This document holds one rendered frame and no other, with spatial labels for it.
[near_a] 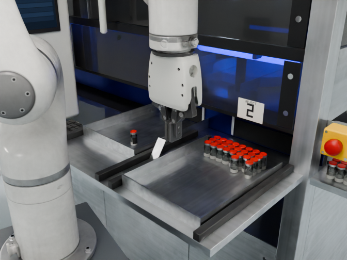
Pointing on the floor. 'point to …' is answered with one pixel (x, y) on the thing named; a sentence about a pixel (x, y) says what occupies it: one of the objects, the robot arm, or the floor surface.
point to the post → (311, 120)
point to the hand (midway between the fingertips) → (173, 130)
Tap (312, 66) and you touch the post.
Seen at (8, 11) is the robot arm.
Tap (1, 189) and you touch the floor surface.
